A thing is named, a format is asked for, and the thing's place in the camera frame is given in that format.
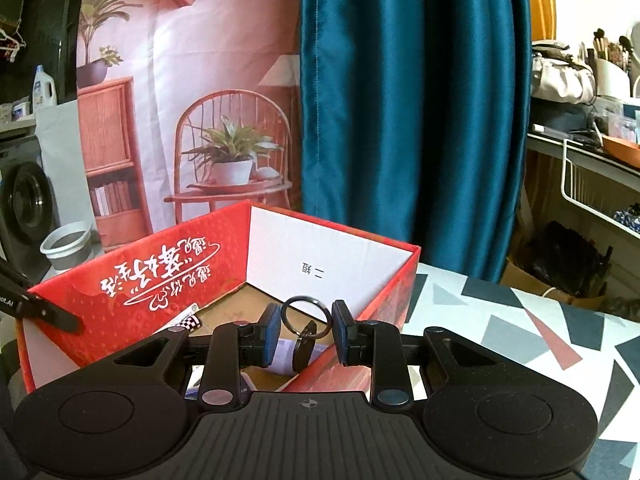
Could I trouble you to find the pink printed backdrop cloth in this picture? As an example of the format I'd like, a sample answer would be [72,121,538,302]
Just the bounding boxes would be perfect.
[75,0,303,256]

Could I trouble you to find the white plastic bucket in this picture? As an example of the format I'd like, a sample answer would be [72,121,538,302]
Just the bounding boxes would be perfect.
[40,220,93,273]

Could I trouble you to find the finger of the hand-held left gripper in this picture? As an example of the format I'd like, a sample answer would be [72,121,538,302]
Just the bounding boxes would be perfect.
[0,260,83,334]

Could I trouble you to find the orange plastic bowl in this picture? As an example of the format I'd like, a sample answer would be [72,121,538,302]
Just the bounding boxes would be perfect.
[602,135,640,170]

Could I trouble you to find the yellow curtain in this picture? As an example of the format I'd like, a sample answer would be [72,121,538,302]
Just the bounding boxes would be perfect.
[522,0,557,43]

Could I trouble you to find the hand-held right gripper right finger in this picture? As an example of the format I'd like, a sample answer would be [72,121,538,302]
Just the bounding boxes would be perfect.
[331,300,506,408]

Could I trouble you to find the bunch of makeup brushes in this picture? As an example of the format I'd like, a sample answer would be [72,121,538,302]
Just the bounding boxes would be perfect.
[580,27,636,73]

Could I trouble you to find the red strawberry print cardboard box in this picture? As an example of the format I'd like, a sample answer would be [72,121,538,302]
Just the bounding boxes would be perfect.
[17,200,422,396]

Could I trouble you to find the grey washing machine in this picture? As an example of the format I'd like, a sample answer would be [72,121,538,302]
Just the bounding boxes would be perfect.
[0,132,63,281]

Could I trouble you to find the black stand pole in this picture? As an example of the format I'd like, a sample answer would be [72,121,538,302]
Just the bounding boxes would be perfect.
[57,0,91,106]

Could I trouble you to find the white detergent bottle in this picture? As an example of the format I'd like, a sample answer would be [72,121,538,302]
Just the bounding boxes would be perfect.
[32,65,57,111]

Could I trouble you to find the key ring with black tag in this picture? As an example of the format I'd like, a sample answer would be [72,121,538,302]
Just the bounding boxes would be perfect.
[281,294,333,375]

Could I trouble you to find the beige fabric bag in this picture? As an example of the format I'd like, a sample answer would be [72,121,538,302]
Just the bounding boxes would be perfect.
[531,40,597,103]

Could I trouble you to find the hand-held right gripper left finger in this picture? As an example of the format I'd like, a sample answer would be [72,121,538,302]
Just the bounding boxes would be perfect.
[112,302,283,412]

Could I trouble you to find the black trash bag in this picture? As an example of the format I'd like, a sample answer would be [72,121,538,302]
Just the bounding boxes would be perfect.
[525,220,613,298]

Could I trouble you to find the brown cardboard box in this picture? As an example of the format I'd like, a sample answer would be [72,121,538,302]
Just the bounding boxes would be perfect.
[500,257,608,311]

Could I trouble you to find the black fabric bag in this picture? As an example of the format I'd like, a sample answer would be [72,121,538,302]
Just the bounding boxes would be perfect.
[530,97,601,133]

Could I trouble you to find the clear jar pink contents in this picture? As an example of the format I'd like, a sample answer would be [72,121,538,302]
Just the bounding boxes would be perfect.
[607,112,638,140]

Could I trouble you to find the teal blue curtain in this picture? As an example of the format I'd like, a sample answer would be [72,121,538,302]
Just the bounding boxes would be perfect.
[297,0,533,283]

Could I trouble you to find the glass top desk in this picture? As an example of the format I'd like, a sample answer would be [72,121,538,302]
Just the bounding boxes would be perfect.
[525,130,640,281]

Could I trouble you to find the white wire basket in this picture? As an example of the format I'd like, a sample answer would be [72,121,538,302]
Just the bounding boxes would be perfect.
[561,137,640,238]

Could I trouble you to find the white clothes hanger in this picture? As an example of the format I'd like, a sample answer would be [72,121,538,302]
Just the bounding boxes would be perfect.
[0,27,26,63]

